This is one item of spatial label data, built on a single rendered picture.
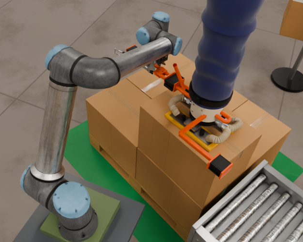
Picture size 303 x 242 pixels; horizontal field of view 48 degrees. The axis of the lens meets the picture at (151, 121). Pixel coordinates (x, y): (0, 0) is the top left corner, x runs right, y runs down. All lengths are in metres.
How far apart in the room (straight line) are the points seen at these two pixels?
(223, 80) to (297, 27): 1.92
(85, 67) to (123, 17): 3.36
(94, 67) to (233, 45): 0.61
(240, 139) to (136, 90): 1.06
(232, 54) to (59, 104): 0.76
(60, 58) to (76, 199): 0.59
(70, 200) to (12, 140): 1.75
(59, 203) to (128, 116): 1.14
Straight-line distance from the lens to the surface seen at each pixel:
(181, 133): 1.69
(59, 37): 4.23
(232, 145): 1.89
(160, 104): 2.01
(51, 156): 1.49
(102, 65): 1.25
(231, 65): 1.57
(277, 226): 2.18
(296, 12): 3.39
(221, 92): 1.67
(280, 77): 3.98
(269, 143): 2.53
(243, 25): 1.46
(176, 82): 1.95
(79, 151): 2.98
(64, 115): 1.38
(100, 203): 1.78
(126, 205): 1.83
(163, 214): 2.63
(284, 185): 2.31
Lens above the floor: 2.37
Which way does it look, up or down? 48 degrees down
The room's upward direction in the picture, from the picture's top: 6 degrees clockwise
